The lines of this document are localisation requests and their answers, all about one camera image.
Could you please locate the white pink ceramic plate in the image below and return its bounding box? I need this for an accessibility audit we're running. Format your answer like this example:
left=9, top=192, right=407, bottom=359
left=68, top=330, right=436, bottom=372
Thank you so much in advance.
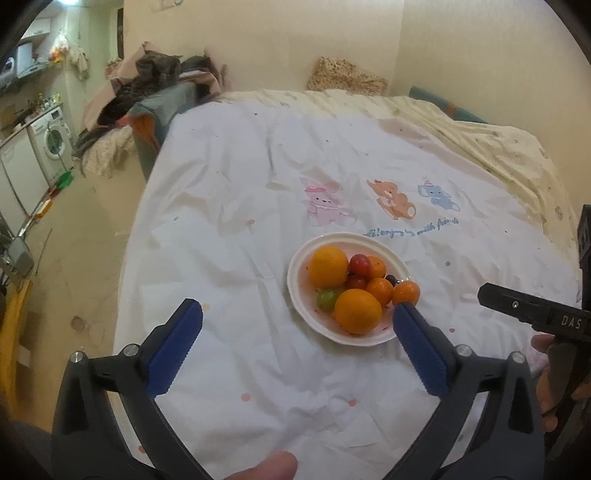
left=287, top=232, right=413, bottom=347

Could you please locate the small mandarin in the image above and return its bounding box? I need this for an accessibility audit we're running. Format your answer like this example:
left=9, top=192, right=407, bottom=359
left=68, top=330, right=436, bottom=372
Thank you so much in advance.
left=368, top=255, right=387, bottom=280
left=366, top=278, right=394, bottom=308
left=391, top=280, right=421, bottom=306

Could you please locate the pile of clothes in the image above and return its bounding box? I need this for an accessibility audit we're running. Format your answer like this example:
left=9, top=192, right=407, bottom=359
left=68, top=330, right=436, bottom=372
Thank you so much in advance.
left=73, top=42, right=231, bottom=178

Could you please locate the large orange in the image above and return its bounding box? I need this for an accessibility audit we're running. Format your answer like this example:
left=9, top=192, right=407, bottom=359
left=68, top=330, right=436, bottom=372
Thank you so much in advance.
left=308, top=245, right=349, bottom=289
left=334, top=289, right=383, bottom=335

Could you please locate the red tomato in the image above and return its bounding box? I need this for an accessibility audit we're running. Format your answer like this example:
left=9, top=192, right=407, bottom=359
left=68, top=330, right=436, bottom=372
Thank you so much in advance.
left=346, top=275, right=368, bottom=290
left=349, top=254, right=372, bottom=278

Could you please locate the white washing machine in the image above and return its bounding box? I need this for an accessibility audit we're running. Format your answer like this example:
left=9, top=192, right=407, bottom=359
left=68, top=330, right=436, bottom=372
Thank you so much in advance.
left=27, top=106, right=73, bottom=186

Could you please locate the white kitchen cabinet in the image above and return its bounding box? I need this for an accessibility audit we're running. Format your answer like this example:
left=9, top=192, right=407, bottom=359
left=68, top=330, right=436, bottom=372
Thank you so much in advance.
left=1, top=129, right=48, bottom=235

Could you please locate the green lime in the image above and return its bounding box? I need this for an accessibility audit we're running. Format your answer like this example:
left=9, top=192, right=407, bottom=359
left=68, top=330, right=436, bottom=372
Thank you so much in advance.
left=317, top=288, right=342, bottom=314

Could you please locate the person's right hand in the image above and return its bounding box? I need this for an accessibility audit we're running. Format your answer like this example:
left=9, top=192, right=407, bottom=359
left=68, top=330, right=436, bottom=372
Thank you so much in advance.
left=531, top=334, right=591, bottom=433

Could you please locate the cream floral bed sheet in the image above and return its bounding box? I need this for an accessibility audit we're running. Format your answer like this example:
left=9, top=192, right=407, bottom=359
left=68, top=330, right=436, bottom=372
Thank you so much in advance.
left=217, top=90, right=579, bottom=269

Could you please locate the patterned pillow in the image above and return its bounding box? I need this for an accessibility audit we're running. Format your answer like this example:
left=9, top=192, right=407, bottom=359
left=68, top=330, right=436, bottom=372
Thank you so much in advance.
left=307, top=57, right=388, bottom=96

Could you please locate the person's left hand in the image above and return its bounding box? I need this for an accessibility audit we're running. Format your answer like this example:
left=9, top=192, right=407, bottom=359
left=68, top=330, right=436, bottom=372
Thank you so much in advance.
left=226, top=451, right=298, bottom=480

